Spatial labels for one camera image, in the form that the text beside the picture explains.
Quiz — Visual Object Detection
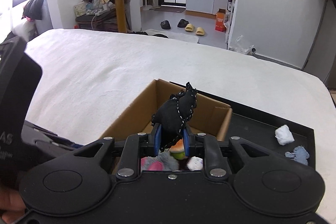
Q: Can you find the grey paw plush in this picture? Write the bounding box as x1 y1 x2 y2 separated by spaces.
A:
140 154 179 171

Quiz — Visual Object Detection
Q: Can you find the orange cardboard box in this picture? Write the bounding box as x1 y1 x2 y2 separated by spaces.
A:
215 9 227 31

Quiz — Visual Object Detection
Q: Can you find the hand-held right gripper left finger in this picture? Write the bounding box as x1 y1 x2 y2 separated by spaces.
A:
72 123 162 178

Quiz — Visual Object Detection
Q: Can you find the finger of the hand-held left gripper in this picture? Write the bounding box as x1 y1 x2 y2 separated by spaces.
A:
22 120 84 159

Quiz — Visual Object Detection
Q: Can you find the black tray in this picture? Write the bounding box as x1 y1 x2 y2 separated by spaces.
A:
171 81 315 169

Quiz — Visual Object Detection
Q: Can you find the orange round plush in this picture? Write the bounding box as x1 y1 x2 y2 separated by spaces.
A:
169 140 185 160

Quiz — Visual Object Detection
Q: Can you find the brown cardboard box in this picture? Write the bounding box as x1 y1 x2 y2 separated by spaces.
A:
98 78 233 174

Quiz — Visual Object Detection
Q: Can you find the clear plastic bag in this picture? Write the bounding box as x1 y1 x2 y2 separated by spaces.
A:
230 35 254 54

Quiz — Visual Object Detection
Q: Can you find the white shelf rack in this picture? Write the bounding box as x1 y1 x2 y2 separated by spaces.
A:
226 0 238 43

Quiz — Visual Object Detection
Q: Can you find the person's left hand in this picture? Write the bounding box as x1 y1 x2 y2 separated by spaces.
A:
0 186 27 224

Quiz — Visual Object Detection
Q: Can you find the yellow table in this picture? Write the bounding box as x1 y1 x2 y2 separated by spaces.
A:
89 0 156 33

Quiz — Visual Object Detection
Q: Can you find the white soft ball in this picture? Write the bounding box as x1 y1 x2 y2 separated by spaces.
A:
275 125 295 146

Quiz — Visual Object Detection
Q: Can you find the black plush toy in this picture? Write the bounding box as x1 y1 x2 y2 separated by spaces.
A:
151 81 198 152

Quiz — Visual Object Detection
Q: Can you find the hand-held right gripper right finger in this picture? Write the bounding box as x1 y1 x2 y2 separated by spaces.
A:
183 126 273 178

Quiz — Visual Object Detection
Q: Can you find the blue fluffy pad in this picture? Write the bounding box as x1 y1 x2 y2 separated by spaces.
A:
285 146 310 166

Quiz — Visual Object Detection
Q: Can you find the white floor mat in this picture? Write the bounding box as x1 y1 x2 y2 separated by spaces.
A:
144 28 200 44

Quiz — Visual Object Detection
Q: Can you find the black pillow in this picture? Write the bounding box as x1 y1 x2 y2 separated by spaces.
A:
22 0 47 20

